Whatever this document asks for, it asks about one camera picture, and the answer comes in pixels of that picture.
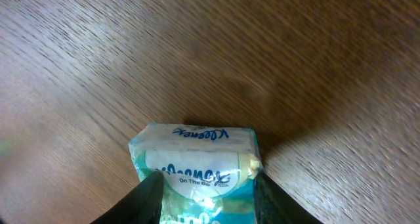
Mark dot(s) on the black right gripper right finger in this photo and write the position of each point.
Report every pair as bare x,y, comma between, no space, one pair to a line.
274,206

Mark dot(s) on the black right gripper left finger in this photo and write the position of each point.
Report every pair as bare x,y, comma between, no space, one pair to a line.
140,206

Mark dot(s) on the teal tissue pack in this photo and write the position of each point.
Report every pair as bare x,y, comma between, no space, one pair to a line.
208,172

